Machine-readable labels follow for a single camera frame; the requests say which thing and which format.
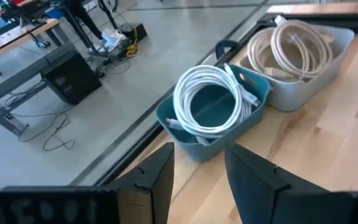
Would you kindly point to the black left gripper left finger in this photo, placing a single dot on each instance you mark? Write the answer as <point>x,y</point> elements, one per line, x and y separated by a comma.
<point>154,186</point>

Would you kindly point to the black slanted stand leg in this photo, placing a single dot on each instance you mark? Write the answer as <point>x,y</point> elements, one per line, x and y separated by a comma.
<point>82,18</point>

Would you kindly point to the black power box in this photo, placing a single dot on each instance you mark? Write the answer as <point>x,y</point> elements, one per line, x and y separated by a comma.
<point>134,31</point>

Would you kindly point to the black computer box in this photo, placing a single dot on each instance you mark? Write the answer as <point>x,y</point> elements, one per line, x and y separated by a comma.
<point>70,81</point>

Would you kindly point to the teal plastic bin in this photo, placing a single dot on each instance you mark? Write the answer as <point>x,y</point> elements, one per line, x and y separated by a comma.
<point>213,149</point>

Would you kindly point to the white cloth bundle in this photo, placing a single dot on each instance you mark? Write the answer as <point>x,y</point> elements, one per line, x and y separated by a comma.
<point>112,37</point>

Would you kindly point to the wooden desk top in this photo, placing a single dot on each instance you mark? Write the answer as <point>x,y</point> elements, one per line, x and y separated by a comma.
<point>17,35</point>

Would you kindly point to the grey desk frame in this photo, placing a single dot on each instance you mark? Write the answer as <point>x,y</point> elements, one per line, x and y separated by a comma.
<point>20,77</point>

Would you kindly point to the grey plastic bin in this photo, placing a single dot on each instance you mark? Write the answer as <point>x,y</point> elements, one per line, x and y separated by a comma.
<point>300,93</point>

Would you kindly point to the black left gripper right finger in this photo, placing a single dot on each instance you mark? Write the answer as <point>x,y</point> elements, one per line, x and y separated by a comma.
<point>253,186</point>

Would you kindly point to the blue box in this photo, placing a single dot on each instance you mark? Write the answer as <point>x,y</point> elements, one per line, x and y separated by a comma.
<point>54,12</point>

